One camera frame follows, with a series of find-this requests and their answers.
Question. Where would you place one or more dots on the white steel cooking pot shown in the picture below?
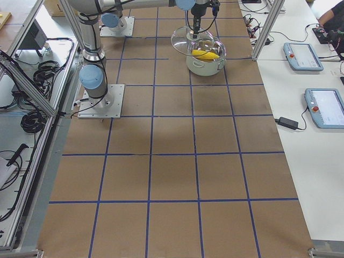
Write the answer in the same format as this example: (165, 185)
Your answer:
(208, 68)

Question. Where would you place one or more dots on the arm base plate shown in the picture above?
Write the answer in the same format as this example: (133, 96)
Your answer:
(126, 33)
(109, 107)

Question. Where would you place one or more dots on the yellow corn cob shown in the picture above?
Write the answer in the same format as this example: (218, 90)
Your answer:
(208, 55)

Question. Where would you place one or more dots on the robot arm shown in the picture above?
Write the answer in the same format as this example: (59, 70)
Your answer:
(113, 22)
(93, 75)

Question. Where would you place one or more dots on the near blue teach pendant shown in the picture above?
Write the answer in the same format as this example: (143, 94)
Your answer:
(326, 107)

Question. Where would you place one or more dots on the black power adapter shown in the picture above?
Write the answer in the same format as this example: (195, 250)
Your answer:
(288, 123)

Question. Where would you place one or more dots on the cardboard box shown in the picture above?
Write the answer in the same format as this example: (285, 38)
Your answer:
(54, 8)

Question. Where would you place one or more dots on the glass pot lid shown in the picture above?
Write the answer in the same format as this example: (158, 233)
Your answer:
(183, 41)

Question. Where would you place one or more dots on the aluminium frame post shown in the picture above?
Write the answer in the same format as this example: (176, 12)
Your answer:
(268, 24)

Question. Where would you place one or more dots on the blue teach pendant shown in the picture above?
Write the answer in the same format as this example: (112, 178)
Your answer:
(302, 57)
(326, 107)

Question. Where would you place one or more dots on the far blue teach pendant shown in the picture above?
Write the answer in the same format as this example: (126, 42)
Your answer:
(302, 57)

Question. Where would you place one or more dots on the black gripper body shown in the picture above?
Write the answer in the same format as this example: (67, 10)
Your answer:
(198, 8)

